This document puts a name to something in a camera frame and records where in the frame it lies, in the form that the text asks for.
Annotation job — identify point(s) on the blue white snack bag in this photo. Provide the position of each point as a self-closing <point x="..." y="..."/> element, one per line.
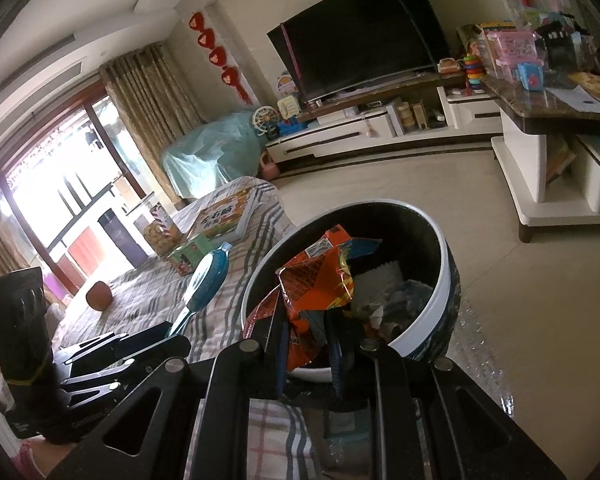
<point x="359" y="252"/>

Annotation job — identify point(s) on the large orange snack box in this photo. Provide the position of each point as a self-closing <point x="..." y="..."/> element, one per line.
<point x="226" y="221"/>

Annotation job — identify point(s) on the toy telephone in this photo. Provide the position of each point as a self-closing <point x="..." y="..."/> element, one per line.
<point x="288" y="107"/>

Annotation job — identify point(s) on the teal covered armchair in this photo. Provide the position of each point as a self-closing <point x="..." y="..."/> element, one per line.
<point x="213" y="154"/>

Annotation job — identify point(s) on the red apple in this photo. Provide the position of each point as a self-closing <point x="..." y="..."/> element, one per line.
<point x="99" y="297"/>

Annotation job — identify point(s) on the pink toy box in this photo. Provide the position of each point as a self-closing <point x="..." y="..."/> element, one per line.
<point x="511" y="48"/>

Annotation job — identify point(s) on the white paper sheet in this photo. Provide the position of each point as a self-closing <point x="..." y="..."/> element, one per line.
<point x="577" y="98"/>

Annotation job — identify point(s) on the orange red snack bag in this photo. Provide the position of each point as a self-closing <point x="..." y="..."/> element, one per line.
<point x="310" y="284"/>

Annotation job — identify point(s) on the green small box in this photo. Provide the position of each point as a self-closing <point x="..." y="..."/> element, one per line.
<point x="186" y="257"/>

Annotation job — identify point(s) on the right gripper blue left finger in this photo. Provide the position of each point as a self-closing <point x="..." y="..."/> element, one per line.
<point x="282" y="338"/>

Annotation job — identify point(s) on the right beige curtain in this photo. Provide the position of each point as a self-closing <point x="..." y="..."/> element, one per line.
<point x="154" y="103"/>

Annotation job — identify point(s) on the marble side table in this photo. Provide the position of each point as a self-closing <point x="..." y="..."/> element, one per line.
<point x="549" y="155"/>

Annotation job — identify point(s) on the black television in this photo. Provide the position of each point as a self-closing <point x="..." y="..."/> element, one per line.
<point x="336" y="45"/>

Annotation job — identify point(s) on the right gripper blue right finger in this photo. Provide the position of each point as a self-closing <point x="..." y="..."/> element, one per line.
<point x="335" y="362"/>

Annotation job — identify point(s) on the left red heart hanging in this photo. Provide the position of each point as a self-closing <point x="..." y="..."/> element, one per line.
<point x="218" y="56"/>

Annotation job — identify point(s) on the purple thermos bottle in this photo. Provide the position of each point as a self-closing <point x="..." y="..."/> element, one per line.
<point x="122" y="238"/>

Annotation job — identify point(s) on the white round trash bin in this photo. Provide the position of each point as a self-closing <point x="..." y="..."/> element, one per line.
<point x="408" y="236"/>

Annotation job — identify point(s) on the rainbow stacking rings toy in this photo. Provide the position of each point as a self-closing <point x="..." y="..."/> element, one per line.
<point x="474" y="72"/>

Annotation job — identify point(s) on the ferris wheel toy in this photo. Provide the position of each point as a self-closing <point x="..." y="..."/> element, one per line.
<point x="265" y="121"/>

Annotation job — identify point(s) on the person's left hand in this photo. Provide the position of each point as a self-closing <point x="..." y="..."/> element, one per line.
<point x="33" y="457"/>

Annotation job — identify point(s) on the white tv cabinet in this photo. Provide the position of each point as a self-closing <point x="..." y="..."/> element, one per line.
<point x="396" y="114"/>

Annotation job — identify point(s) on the patterned paper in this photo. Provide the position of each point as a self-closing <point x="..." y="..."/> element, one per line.
<point x="400" y="309"/>

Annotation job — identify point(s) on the clear cookie jar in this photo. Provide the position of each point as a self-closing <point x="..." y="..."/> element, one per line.
<point x="162" y="234"/>

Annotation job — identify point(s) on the blue plastic packet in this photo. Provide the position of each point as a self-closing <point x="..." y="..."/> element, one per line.
<point x="206" y="281"/>

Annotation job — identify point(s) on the white tissue box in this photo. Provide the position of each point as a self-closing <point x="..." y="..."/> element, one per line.
<point x="373" y="288"/>

